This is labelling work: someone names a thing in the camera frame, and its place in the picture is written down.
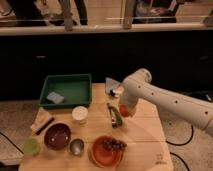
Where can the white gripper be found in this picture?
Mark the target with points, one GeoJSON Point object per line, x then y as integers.
{"type": "Point", "coordinates": [130, 101]}

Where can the red apple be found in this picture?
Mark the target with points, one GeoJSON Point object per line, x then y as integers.
{"type": "Point", "coordinates": [123, 111]}

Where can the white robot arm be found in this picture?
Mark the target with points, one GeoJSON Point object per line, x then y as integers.
{"type": "Point", "coordinates": [138, 86]}

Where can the white paper cup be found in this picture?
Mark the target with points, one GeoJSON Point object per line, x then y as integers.
{"type": "Point", "coordinates": [80, 114]}

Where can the green plastic cup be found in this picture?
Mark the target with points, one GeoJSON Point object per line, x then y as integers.
{"type": "Point", "coordinates": [31, 147]}

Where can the green pea pod toy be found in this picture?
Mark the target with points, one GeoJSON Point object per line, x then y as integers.
{"type": "Point", "coordinates": [117, 116]}

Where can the dark grape bunch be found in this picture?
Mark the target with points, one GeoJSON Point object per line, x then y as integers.
{"type": "Point", "coordinates": [113, 145]}

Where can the orange plate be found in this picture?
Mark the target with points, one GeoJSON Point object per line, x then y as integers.
{"type": "Point", "coordinates": [101, 156]}

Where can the green plastic bin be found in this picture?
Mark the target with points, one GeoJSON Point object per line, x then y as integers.
{"type": "Point", "coordinates": [76, 90]}

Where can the purple bowl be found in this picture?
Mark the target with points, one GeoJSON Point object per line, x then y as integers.
{"type": "Point", "coordinates": [57, 136]}

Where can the light blue sponge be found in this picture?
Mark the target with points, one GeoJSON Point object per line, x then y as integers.
{"type": "Point", "coordinates": [55, 98]}

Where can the wooden block with eraser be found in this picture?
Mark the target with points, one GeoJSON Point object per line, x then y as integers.
{"type": "Point", "coordinates": [41, 123]}

